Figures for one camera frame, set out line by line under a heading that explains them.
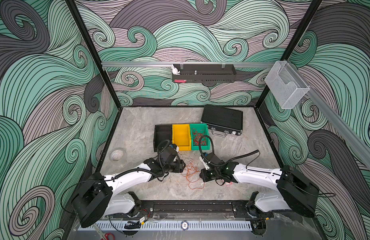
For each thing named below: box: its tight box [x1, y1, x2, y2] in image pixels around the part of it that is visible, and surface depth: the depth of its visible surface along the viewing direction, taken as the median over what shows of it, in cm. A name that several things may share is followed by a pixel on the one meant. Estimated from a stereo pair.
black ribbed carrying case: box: [200, 104, 243, 138], surface depth 106 cm
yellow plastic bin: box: [172, 124, 192, 151], surface depth 101 cm
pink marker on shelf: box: [174, 79, 187, 83], surface depth 92 cm
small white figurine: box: [171, 64, 180, 75], surface depth 87 cm
